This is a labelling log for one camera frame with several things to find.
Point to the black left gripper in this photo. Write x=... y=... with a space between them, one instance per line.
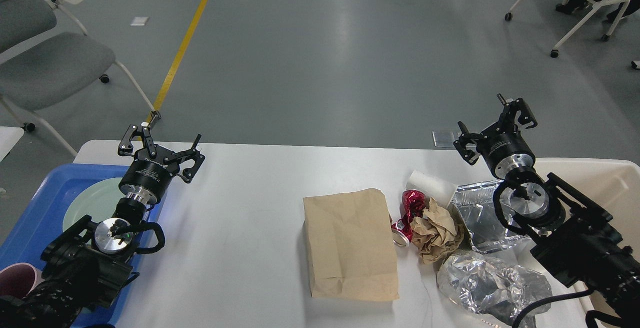
x=147 y=181

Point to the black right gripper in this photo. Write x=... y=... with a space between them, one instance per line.
x=503 y=149

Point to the light green plate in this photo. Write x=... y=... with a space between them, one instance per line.
x=98 y=201

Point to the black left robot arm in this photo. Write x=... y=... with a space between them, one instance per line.
x=89 y=263

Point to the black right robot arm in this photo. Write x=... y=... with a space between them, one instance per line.
x=525 y=205

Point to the grey floor plate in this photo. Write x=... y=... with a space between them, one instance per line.
x=445 y=138

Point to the aluminium foil tray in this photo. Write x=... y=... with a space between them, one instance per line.
x=474 y=204

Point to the white paper cup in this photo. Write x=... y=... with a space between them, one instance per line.
x=434 y=187

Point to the crushed red can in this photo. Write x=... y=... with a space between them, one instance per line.
x=413 y=202

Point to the crumpled brown paper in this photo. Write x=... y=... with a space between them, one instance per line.
x=436 y=234

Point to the beige plastic bin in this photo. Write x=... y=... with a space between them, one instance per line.
x=610 y=188

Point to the grey chair left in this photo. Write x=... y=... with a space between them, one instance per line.
x=54 y=69

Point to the crumpled aluminium foil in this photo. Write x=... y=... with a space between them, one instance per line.
x=485 y=285

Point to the brown paper bag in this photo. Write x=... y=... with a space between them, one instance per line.
x=350 y=249

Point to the pink mug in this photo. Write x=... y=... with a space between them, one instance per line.
x=19 y=279

